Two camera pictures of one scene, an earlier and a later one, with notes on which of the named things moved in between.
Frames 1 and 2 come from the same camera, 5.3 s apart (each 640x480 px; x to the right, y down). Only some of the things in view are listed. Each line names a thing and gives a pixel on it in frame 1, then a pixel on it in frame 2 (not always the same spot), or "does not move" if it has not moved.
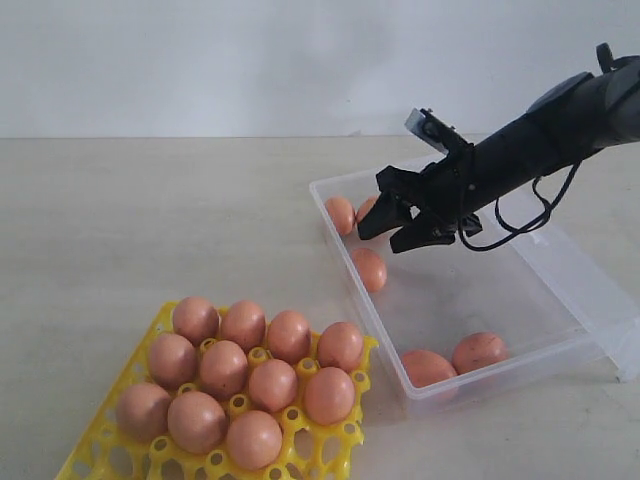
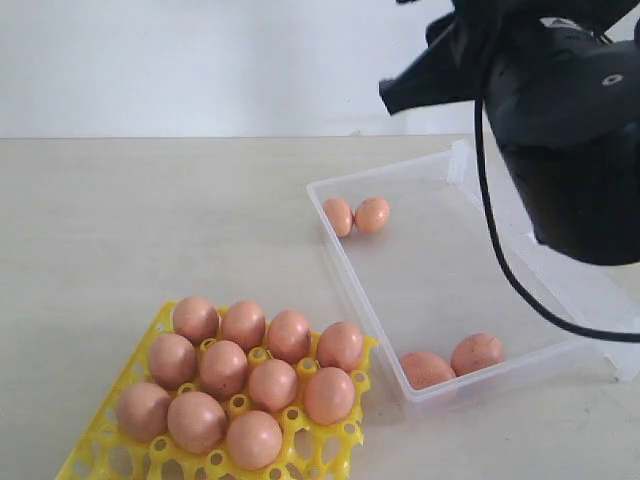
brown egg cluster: (272, 384) does not move
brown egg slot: (340, 345) does not move
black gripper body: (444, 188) -> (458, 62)
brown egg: (172, 361) does not move
